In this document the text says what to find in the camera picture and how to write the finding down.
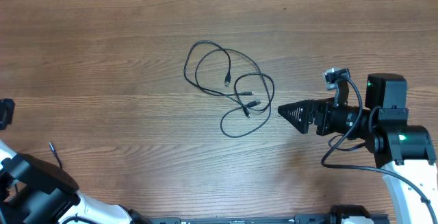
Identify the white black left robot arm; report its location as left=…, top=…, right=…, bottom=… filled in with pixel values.
left=1, top=142, right=151, bottom=223

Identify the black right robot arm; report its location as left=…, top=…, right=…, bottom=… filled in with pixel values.
left=278, top=69, right=437, bottom=223

